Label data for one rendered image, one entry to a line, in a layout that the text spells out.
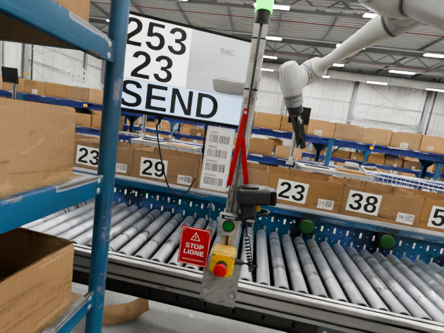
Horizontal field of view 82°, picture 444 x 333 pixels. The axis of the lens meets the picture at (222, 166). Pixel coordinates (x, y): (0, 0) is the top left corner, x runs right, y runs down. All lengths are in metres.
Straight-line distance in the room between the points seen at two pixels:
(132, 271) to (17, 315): 0.61
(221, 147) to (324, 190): 0.80
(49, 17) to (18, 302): 0.33
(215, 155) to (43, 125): 0.51
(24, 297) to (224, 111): 0.70
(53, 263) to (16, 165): 0.15
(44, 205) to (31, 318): 0.16
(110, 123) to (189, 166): 1.04
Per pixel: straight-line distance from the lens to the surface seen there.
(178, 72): 0.89
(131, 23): 0.93
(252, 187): 0.74
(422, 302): 1.25
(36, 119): 0.38
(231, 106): 0.90
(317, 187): 1.44
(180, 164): 1.45
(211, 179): 0.80
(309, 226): 1.41
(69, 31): 0.36
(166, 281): 0.97
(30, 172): 0.39
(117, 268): 1.03
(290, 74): 1.31
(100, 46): 0.41
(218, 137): 0.79
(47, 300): 0.47
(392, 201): 1.58
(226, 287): 0.93
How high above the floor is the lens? 1.24
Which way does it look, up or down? 8 degrees down
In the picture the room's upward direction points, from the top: 9 degrees clockwise
